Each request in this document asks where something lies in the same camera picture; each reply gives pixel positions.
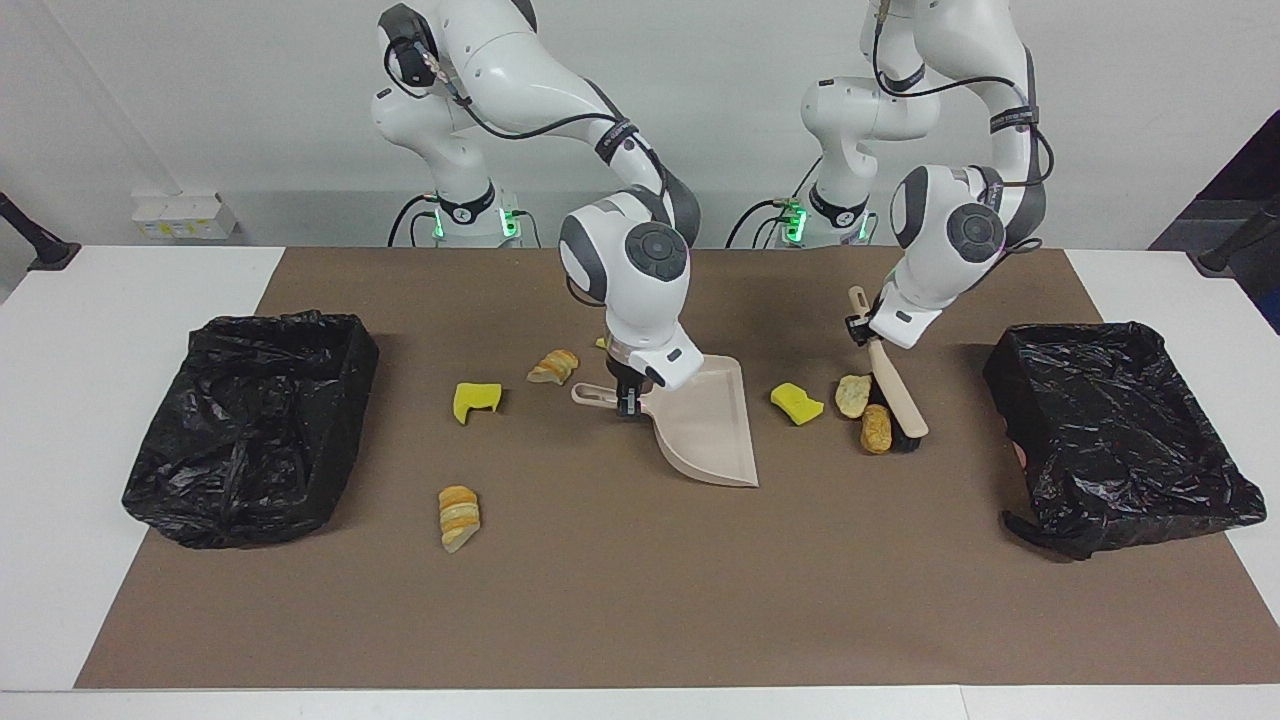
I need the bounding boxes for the black left base cable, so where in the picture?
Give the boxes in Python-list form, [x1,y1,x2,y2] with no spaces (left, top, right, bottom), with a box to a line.
[726,198,801,249]

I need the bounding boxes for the beige plastic dustpan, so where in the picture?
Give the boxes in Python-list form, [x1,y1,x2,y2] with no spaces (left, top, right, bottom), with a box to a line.
[572,353,759,489]

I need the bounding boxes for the black right base cable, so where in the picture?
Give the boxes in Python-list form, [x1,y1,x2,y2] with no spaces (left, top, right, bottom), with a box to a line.
[388,195,441,248]

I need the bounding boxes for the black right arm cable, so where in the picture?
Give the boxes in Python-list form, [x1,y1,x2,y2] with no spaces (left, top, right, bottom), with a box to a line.
[385,10,666,201]

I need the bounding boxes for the bin with black bag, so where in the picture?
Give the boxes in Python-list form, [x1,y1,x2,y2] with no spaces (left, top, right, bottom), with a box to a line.
[983,321,1268,561]
[122,310,381,549]

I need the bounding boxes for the black stand foot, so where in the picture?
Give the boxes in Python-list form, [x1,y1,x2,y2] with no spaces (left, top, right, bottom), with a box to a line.
[0,190,81,271]
[1188,195,1280,278]

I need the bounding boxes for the brown table mat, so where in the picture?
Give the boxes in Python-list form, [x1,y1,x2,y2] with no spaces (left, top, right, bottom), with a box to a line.
[75,247,1280,689]

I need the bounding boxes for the white socket box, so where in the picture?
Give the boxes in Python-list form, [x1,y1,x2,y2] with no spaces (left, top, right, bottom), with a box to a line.
[132,192,241,241]

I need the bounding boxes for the striped croissant piece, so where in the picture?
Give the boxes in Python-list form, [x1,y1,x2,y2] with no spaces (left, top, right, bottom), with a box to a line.
[527,349,580,387]

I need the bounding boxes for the black base cable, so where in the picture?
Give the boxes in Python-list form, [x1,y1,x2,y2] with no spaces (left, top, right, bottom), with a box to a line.
[388,195,441,248]
[726,198,801,249]

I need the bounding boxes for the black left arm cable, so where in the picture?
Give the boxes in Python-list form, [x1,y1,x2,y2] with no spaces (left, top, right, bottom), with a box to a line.
[872,0,1056,261]

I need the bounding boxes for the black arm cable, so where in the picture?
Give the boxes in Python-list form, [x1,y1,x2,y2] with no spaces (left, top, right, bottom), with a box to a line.
[872,0,1056,261]
[385,10,666,201]

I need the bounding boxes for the beige brush black bristles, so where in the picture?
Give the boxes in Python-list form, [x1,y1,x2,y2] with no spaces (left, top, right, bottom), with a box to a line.
[848,286,929,453]

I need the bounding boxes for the striped bread slices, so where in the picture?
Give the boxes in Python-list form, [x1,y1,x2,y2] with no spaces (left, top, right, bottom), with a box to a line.
[438,485,482,554]

